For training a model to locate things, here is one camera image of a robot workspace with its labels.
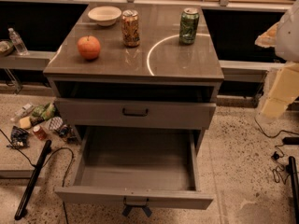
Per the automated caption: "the green soda can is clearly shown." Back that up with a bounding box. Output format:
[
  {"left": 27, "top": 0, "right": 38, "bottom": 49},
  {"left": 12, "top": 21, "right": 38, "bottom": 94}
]
[{"left": 179, "top": 7, "right": 199, "bottom": 45}]

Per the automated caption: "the black bar on floor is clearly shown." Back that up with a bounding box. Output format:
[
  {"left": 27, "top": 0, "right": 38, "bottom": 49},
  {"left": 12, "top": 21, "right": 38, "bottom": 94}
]
[{"left": 14, "top": 140, "right": 51, "bottom": 220}]

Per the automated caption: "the orange apple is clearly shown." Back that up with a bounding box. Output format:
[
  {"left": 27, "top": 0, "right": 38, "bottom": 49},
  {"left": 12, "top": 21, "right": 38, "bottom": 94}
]
[{"left": 77, "top": 35, "right": 101, "bottom": 60}]

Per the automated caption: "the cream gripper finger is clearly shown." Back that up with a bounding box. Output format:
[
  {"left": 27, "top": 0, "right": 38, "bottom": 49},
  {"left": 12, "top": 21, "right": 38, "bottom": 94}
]
[
  {"left": 261, "top": 62, "right": 299, "bottom": 119},
  {"left": 255, "top": 23, "right": 278, "bottom": 48}
]

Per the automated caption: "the black floor cable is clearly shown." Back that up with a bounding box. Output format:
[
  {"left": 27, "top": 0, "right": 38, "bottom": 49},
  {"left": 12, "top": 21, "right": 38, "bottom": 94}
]
[
  {"left": 253, "top": 117, "right": 299, "bottom": 184},
  {"left": 0, "top": 128, "right": 75, "bottom": 224}
]

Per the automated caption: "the blue chip bag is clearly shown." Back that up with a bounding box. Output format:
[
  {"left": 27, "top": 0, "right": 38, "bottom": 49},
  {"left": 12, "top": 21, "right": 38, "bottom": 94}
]
[{"left": 8, "top": 126, "right": 29, "bottom": 148}]

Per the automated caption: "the black floor cable right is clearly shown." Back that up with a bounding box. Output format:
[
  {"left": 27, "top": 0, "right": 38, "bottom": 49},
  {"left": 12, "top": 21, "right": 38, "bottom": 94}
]
[{"left": 253, "top": 117, "right": 299, "bottom": 184}]

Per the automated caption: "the white patterned snack bag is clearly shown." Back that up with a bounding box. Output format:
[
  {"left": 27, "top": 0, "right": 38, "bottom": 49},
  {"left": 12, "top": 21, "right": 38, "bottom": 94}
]
[{"left": 48, "top": 117, "right": 63, "bottom": 131}]

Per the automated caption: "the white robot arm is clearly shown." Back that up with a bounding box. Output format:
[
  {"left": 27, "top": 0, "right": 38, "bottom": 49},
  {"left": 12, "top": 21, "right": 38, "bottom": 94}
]
[{"left": 255, "top": 7, "right": 299, "bottom": 122}]

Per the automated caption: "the black bar right floor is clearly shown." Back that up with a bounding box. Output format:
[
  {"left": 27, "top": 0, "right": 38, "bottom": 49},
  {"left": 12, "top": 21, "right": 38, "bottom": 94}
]
[{"left": 287, "top": 156, "right": 299, "bottom": 224}]

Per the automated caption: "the grey drawer cabinet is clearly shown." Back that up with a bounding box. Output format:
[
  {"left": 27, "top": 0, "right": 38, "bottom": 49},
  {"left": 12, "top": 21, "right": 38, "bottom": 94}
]
[{"left": 44, "top": 4, "right": 223, "bottom": 143}]

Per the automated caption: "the red soda can on floor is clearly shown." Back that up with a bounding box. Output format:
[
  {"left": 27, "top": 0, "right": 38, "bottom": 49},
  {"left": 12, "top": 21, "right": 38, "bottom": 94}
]
[{"left": 33, "top": 125, "right": 47, "bottom": 140}]

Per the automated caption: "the white bowl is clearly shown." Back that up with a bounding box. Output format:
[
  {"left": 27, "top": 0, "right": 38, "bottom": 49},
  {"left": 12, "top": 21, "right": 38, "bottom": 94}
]
[{"left": 88, "top": 6, "right": 121, "bottom": 26}]

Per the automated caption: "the orange patterned soda can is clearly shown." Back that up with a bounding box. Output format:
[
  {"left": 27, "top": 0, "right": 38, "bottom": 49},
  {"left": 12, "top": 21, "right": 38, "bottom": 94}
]
[{"left": 121, "top": 9, "right": 140, "bottom": 47}]

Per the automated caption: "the clear bottle on floor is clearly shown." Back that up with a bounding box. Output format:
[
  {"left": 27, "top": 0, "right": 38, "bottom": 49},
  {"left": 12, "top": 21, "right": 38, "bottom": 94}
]
[{"left": 10, "top": 103, "right": 34, "bottom": 122}]

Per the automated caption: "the black floor cable left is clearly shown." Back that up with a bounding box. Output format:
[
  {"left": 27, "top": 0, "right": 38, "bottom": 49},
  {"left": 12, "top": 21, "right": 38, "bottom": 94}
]
[{"left": 0, "top": 128, "right": 75, "bottom": 224}]

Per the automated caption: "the open grey middle drawer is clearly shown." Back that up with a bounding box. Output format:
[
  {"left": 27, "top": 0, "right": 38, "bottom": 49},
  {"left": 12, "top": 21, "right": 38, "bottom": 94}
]
[{"left": 55, "top": 126, "right": 213, "bottom": 210}]

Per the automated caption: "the green snack bag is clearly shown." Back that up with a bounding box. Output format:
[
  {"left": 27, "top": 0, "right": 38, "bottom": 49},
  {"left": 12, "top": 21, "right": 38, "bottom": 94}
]
[{"left": 31, "top": 103, "right": 56, "bottom": 121}]

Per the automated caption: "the bowl on left shelf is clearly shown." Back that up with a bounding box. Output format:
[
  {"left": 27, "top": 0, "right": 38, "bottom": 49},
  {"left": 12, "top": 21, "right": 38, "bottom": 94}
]
[{"left": 0, "top": 40, "right": 14, "bottom": 56}]

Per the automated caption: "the yellow sponge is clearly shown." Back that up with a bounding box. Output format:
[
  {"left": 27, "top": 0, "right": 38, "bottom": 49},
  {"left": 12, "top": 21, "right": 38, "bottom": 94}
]
[{"left": 19, "top": 117, "right": 32, "bottom": 129}]

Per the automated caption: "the clear plastic water bottle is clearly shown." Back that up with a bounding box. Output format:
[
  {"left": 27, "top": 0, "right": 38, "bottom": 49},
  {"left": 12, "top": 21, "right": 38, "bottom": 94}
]
[{"left": 8, "top": 28, "right": 28, "bottom": 55}]

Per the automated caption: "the black bottom drawer handle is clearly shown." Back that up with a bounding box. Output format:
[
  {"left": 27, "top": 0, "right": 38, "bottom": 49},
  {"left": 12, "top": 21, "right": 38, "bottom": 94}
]
[{"left": 122, "top": 197, "right": 152, "bottom": 217}]

